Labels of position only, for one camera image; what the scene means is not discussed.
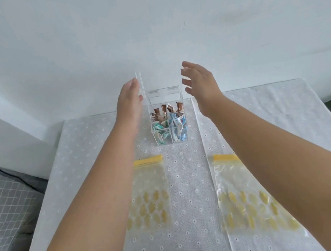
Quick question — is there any pile of teal packets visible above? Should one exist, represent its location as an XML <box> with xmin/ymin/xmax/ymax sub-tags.
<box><xmin>152</xmin><ymin>120</ymin><xmax>172</xmax><ymax>146</ymax></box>

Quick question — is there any clear acrylic organizer box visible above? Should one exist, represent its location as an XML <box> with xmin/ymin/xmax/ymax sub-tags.
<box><xmin>134</xmin><ymin>62</ymin><xmax>196</xmax><ymax>149</ymax></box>

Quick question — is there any person's left forearm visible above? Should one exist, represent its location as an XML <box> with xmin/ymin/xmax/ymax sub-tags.
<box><xmin>0</xmin><ymin>115</ymin><xmax>161</xmax><ymax>251</ymax></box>

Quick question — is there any person's right forearm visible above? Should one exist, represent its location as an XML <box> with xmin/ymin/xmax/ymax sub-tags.
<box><xmin>195</xmin><ymin>75</ymin><xmax>331</xmax><ymax>251</ymax></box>

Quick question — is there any pile of brown packets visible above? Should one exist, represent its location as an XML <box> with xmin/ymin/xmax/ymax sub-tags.
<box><xmin>150</xmin><ymin>102</ymin><xmax>187</xmax><ymax>124</ymax></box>

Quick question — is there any person's left hand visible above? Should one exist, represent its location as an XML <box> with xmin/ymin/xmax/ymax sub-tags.
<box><xmin>110</xmin><ymin>77</ymin><xmax>149</xmax><ymax>132</ymax></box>

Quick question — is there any grey checked bedding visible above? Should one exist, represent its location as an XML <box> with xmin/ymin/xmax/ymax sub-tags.
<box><xmin>0</xmin><ymin>148</ymin><xmax>60</xmax><ymax>251</ymax></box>

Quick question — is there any pile of blue packets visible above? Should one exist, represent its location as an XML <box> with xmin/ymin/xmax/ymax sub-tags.
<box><xmin>168</xmin><ymin>111</ymin><xmax>190</xmax><ymax>144</ymax></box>

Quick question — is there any white dotted lace tablecloth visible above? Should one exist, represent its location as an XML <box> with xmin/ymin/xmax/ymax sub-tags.
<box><xmin>0</xmin><ymin>74</ymin><xmax>331</xmax><ymax>251</ymax></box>

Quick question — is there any yellow-top clear zip bag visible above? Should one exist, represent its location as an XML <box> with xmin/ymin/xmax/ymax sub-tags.
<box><xmin>210</xmin><ymin>143</ymin><xmax>302</xmax><ymax>243</ymax></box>
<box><xmin>116</xmin><ymin>154</ymin><xmax>175</xmax><ymax>234</ymax></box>

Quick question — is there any person's right hand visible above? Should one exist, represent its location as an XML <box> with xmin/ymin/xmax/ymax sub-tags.
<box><xmin>179</xmin><ymin>56</ymin><xmax>226</xmax><ymax>118</ymax></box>

